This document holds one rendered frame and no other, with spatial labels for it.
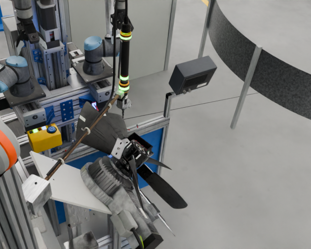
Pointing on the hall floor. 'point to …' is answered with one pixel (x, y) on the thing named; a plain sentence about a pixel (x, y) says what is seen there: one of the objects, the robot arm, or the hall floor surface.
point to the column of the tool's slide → (11, 211)
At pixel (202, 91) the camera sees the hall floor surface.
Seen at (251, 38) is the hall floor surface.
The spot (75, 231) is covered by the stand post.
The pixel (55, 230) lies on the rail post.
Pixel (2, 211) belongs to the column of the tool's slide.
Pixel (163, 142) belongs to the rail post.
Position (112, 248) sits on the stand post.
